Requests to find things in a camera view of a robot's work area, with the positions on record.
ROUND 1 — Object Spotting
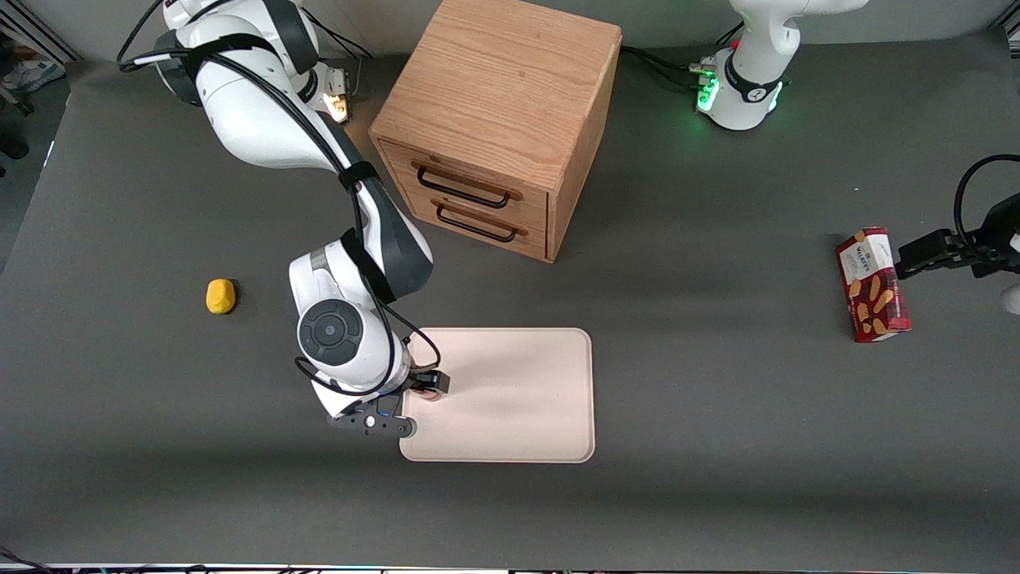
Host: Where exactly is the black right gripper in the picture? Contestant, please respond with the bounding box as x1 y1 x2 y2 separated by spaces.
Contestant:
327 370 452 441

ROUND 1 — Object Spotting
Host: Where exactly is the black drawer handle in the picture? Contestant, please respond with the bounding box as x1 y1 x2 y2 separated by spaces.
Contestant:
431 199 528 244
411 159 524 210

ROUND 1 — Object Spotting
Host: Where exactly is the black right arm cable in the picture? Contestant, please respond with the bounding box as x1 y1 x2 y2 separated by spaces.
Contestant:
118 0 441 397

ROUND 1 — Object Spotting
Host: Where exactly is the wooden two-drawer cabinet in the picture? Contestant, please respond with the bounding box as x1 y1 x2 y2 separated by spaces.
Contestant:
368 0 623 264

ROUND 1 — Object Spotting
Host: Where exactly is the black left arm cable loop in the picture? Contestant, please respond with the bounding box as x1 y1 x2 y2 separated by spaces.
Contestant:
953 154 1020 248

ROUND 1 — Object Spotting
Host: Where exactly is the wooden drawer front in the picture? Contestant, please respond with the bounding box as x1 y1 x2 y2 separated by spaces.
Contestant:
378 140 551 234
398 187 551 262

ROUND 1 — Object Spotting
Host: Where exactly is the black base cable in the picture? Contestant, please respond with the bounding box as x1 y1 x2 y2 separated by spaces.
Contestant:
621 22 747 93
303 10 380 61

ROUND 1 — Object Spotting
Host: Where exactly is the black left base cable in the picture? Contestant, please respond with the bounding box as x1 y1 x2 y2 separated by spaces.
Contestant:
621 22 747 93

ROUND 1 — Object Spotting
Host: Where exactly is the white sneaker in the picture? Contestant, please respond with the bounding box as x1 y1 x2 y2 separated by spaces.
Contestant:
0 57 66 93

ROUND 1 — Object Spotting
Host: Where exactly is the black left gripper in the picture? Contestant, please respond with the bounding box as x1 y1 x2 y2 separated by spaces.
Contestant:
896 191 1020 281

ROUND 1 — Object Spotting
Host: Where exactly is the cream rectangular plastic tray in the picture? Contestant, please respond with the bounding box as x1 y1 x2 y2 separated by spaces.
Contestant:
398 327 596 464

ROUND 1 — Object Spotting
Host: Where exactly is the red tartan shortbread cookie box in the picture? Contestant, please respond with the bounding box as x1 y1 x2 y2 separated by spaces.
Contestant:
835 226 912 344

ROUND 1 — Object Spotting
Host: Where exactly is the black right base cable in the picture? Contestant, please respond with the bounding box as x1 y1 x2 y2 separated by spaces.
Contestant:
303 10 380 61

